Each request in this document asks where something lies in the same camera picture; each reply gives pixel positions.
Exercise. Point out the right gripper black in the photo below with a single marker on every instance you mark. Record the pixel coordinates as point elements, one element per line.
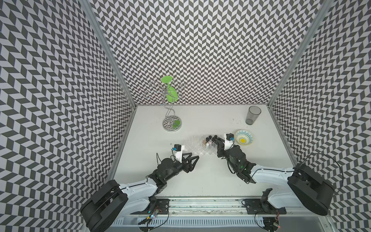
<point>220,149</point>

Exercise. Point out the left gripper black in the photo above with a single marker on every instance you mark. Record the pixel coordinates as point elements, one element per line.
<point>189,167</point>

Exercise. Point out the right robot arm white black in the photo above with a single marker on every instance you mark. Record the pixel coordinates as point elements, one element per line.
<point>298,186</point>

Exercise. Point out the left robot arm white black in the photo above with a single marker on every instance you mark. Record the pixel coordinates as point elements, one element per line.
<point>114,200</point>

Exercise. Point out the clear plastic lipstick organizer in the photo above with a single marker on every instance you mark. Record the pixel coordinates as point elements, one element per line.
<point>194,144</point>

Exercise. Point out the patterned small bowl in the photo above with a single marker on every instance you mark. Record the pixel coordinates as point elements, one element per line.
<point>244,137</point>

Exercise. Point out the grey translucent cup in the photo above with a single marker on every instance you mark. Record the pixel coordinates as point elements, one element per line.
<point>252,115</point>

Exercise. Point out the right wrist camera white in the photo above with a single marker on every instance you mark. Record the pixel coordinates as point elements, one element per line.
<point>229,141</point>

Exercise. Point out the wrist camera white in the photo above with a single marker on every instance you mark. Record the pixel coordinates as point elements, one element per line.
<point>229,141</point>
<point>178,152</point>

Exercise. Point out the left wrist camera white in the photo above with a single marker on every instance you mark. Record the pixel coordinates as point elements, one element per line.
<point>178,152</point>

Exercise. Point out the aluminium front rail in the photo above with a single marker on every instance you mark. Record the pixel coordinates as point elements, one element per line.
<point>212,205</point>

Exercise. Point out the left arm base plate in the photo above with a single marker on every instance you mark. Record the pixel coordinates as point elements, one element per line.
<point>161,204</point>

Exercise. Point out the wire jewelry tree green leaves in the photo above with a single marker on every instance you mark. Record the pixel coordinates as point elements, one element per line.
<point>168,97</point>

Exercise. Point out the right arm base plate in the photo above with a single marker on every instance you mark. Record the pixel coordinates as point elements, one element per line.
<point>255,206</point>

